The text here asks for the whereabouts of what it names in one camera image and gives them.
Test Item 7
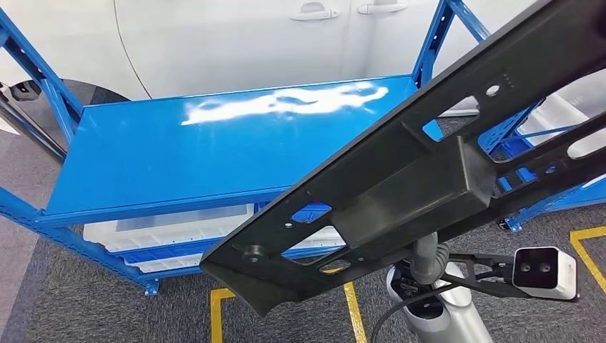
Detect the translucent white plastic bin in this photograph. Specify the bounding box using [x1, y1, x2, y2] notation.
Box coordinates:
[82, 204, 257, 254]

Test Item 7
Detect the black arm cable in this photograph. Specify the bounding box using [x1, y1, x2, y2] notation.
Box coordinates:
[369, 283, 458, 343]

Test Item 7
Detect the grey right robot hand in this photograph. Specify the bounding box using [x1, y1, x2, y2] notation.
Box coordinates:
[409, 232, 441, 286]

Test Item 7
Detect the yellow floor tape square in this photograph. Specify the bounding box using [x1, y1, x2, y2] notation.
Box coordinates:
[570, 226, 606, 295]
[209, 282, 368, 343]

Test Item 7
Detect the large white plastic bin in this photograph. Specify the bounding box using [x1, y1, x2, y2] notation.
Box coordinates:
[516, 68, 606, 159]

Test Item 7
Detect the blue metal shelf rack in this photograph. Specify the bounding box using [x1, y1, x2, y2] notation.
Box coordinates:
[0, 0, 545, 298]
[492, 125, 606, 233]

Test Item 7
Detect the black plastic licence plate frame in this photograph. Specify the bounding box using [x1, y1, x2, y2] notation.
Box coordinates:
[199, 0, 606, 317]

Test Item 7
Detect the black camera bracket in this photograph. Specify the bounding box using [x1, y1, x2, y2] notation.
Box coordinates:
[444, 252, 517, 299]

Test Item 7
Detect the white car door handle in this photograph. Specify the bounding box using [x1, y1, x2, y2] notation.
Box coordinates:
[356, 0, 408, 15]
[289, 2, 341, 22]

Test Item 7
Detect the white car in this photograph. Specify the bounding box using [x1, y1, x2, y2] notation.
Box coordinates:
[0, 0, 541, 117]

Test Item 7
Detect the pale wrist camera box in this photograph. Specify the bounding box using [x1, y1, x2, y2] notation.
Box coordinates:
[512, 246, 580, 302]

